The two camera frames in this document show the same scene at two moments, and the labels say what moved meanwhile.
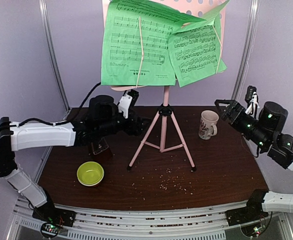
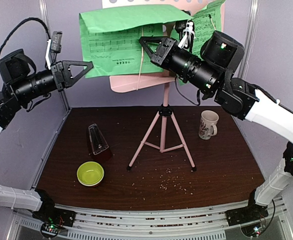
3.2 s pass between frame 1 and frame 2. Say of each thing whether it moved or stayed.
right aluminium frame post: stayed
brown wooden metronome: stayed
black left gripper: moved
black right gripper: moved
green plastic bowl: stayed
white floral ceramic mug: stayed
